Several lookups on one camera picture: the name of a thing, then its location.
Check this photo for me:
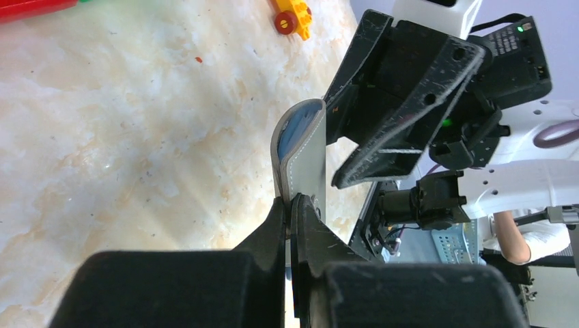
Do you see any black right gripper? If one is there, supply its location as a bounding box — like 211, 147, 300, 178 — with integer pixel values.
324, 10, 552, 189

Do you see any yellow toy brick car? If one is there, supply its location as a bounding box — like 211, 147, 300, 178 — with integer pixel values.
271, 0, 313, 41

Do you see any person forearm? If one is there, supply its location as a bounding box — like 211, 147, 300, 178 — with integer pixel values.
493, 210, 531, 265

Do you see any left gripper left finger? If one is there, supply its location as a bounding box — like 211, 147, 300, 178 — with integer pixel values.
51, 198, 285, 327

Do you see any grey card holder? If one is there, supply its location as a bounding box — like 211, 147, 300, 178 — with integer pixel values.
270, 98, 326, 222

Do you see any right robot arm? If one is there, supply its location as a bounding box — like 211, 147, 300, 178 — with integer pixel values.
324, 1, 578, 253

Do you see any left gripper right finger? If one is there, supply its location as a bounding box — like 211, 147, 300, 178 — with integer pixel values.
290, 194, 528, 327

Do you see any left red bin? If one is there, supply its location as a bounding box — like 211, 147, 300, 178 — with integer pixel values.
1, 0, 79, 23

